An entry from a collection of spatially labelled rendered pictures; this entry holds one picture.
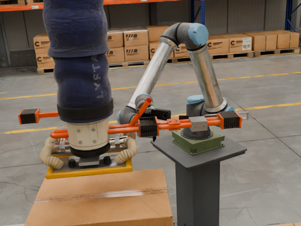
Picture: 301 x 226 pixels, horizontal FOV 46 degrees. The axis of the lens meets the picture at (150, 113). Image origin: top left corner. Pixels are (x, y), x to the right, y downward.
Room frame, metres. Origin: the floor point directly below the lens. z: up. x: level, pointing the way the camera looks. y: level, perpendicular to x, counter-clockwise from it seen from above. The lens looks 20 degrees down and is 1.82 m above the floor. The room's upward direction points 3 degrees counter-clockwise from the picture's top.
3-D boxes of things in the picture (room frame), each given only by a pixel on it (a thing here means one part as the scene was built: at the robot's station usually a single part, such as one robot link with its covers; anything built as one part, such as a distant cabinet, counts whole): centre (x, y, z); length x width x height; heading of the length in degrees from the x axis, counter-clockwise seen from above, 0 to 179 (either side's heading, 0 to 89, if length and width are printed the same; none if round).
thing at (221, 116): (1.41, -0.34, 1.26); 0.08 x 0.07 x 0.05; 94
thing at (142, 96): (1.69, 0.03, 1.26); 0.12 x 0.09 x 0.10; 4
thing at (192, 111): (2.27, -0.33, 1.02); 0.17 x 0.15 x 0.18; 43
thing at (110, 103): (1.37, 0.26, 1.38); 0.23 x 0.23 x 0.04
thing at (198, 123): (1.40, -0.20, 1.26); 0.07 x 0.07 x 0.04; 4
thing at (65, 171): (1.27, 0.26, 1.16); 0.34 x 0.10 x 0.05; 94
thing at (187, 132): (2.27, -0.32, 0.88); 0.19 x 0.19 x 0.10
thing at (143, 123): (1.39, 0.01, 1.26); 0.10 x 0.08 x 0.06; 4
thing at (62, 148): (1.37, 0.26, 1.20); 0.34 x 0.25 x 0.06; 94
